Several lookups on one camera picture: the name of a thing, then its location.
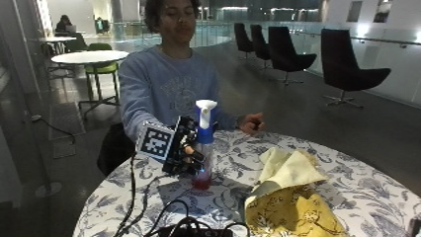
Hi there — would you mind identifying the black floor cable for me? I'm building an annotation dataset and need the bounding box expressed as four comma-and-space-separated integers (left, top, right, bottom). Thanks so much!
29, 114, 77, 146

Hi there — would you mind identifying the grey floor mat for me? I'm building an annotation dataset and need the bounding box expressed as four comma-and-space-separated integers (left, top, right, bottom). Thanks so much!
47, 101, 87, 141

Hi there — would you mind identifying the metal handrail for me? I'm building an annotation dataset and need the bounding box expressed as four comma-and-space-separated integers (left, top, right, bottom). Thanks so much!
293, 30, 421, 49

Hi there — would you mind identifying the white round table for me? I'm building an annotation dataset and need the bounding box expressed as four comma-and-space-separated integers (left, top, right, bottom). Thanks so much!
51, 49, 131, 117

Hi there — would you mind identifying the pale yellow cloth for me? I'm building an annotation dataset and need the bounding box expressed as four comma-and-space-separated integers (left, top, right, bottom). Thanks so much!
244, 146, 329, 209

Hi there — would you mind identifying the black lounge chair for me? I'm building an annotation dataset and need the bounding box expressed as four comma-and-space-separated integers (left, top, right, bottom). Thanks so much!
266, 26, 318, 86
250, 24, 272, 71
233, 22, 256, 61
320, 28, 392, 109

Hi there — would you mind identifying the dark green chair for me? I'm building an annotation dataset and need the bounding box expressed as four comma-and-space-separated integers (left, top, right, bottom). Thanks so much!
64, 32, 89, 53

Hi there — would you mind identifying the small white table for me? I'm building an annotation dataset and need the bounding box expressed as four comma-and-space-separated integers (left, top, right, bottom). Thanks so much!
37, 36, 79, 55

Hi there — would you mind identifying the black device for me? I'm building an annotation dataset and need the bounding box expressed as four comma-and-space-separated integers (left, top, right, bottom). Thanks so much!
151, 215, 252, 237

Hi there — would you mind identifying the person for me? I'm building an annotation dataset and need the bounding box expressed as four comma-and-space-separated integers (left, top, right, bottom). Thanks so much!
53, 14, 76, 34
117, 0, 248, 143

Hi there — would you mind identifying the clear spray bottle blue collar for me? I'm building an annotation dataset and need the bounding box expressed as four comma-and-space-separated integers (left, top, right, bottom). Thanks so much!
190, 99, 218, 191

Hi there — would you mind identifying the yellow patterned cloth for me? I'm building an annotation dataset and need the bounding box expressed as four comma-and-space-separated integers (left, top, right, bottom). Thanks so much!
244, 184, 350, 237

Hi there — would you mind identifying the white marker cube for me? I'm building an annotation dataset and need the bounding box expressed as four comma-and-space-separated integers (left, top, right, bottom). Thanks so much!
135, 120, 176, 163

